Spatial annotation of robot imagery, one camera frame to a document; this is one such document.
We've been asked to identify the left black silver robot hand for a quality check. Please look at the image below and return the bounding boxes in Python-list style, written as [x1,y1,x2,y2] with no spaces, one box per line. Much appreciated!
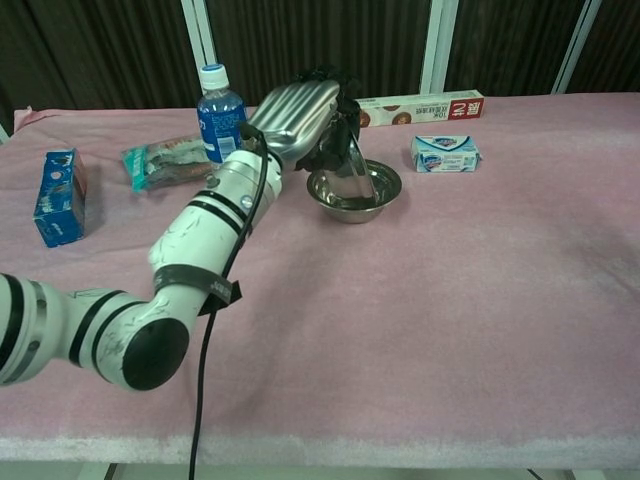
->
[246,61,363,175]

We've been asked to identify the medium metal bowl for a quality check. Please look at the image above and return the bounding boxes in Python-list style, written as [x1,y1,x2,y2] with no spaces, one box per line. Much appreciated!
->
[317,113,383,211]

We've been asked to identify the clear blue-label water bottle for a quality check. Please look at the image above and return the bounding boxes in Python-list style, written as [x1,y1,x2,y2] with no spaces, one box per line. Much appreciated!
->
[196,63,250,174]

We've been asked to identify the small deep metal bowl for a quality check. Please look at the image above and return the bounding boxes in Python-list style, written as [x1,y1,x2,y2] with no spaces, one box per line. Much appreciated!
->
[306,157,403,225]

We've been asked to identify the long baking paper box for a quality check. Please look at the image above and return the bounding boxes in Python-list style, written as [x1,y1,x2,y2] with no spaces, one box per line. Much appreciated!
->
[356,88,486,130]

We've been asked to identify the teal snack packet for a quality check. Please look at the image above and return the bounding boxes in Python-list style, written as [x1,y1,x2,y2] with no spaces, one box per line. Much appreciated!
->
[119,135,222,194]

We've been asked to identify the white blue soap box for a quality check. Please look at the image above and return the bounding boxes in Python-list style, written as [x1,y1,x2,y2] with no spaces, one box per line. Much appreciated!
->
[410,133,485,175]

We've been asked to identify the dark pleated curtain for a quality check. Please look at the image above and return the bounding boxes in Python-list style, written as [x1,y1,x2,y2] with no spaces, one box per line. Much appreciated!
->
[0,0,640,136]

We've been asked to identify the pink fleece tablecloth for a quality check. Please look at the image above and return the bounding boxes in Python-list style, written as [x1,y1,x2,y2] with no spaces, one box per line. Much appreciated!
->
[0,89,640,469]

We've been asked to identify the blue cookie box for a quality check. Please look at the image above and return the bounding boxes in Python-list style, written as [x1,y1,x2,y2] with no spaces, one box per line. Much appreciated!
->
[32,147,87,249]

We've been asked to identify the white frame post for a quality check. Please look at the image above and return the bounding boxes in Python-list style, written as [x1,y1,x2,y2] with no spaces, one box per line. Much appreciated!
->
[423,0,459,97]
[180,0,222,69]
[551,0,602,95]

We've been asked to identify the black cable strap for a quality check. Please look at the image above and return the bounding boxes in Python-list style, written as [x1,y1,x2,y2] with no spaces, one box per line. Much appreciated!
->
[151,263,242,317]

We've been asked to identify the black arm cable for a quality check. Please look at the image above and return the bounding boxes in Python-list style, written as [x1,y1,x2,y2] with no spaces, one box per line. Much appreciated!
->
[186,121,271,480]

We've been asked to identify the white table frame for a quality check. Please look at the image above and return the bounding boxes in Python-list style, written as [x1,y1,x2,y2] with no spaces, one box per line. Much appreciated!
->
[0,462,640,480]

